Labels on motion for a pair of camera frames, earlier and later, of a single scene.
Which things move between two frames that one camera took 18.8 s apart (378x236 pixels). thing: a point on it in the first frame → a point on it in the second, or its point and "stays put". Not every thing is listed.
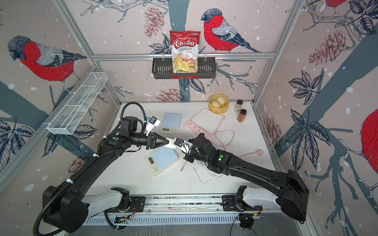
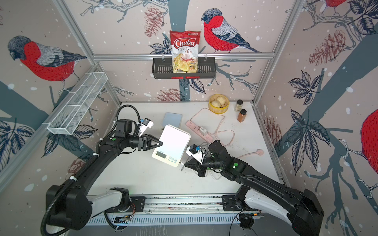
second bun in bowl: (222, 100) stays put
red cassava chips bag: (184, 45) stays put
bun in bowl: (216, 103) stays put
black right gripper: (188, 159) → (198, 167)
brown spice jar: (241, 115) stays put
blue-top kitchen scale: (161, 159) → (175, 142)
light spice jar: (238, 105) stays put
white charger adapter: (171, 143) → (203, 130)
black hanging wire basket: (162, 69) stays put
